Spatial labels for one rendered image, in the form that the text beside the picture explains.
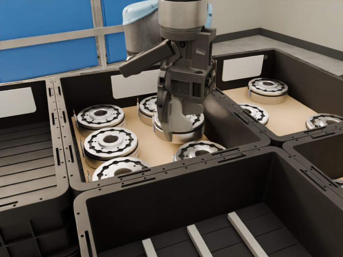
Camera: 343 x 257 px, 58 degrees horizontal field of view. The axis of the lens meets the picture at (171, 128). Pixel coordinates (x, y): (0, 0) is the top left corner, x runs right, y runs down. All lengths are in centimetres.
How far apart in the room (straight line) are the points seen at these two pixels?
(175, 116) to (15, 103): 37
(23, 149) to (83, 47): 188
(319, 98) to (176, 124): 40
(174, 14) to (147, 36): 48
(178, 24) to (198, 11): 3
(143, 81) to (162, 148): 21
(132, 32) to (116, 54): 167
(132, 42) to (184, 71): 48
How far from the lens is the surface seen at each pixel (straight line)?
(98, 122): 67
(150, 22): 94
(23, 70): 247
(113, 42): 259
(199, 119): 62
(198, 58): 50
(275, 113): 79
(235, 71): 88
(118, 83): 76
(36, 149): 68
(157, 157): 60
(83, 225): 36
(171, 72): 51
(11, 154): 69
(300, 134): 53
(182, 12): 47
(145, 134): 67
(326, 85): 81
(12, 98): 75
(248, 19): 462
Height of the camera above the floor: 119
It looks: 32 degrees down
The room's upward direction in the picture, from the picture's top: straight up
